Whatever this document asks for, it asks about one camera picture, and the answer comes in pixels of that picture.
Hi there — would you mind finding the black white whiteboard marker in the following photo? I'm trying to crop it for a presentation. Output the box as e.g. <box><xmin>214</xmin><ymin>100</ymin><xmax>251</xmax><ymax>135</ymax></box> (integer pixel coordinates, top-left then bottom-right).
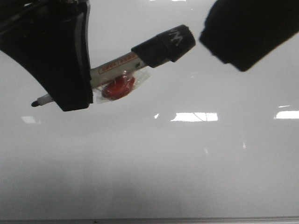
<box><xmin>30</xmin><ymin>25</ymin><xmax>195</xmax><ymax>112</ymax></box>

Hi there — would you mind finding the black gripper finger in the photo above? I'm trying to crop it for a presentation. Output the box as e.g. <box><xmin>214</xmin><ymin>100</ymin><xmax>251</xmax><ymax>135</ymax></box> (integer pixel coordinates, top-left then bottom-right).
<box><xmin>199</xmin><ymin>0</ymin><xmax>299</xmax><ymax>71</ymax></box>
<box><xmin>0</xmin><ymin>0</ymin><xmax>91</xmax><ymax>112</ymax></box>

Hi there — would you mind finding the white glossy whiteboard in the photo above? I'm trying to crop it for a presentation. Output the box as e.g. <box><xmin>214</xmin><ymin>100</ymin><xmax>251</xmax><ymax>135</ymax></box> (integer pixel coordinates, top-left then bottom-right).
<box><xmin>0</xmin><ymin>0</ymin><xmax>299</xmax><ymax>224</ymax></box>

